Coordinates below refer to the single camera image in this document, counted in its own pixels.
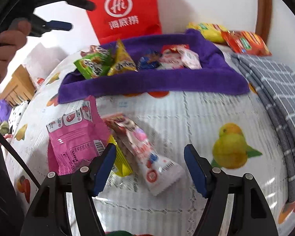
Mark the red paper bag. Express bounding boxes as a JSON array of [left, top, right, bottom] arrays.
[[87, 0, 162, 44]]

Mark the purple cloth tray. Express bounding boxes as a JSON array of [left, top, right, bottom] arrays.
[[58, 29, 249, 104]]

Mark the large pink snack packet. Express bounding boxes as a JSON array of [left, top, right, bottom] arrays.
[[46, 96, 110, 175]]

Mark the yellow green chip bag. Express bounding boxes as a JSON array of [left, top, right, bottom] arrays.
[[186, 22, 228, 44]]

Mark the orange red chip bag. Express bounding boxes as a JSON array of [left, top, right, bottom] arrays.
[[221, 31, 272, 56]]

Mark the person's left hand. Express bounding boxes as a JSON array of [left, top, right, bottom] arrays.
[[0, 20, 31, 84]]

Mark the yellow triangular snack packet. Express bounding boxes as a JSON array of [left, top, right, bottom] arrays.
[[107, 40, 137, 76]]

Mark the white fruit print tablecloth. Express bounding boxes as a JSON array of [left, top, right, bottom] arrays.
[[11, 53, 295, 235]]

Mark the blue snack packet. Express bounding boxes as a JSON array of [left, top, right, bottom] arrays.
[[137, 49, 161, 71]]

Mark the green snack packet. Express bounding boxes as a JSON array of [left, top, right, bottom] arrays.
[[74, 52, 113, 79]]

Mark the black cable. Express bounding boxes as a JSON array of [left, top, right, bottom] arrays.
[[0, 123, 41, 189]]

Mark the wooden door frame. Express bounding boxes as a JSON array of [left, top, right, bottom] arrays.
[[255, 0, 272, 44]]

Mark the grey checked cloth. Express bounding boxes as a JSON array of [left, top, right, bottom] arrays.
[[231, 54, 295, 202]]

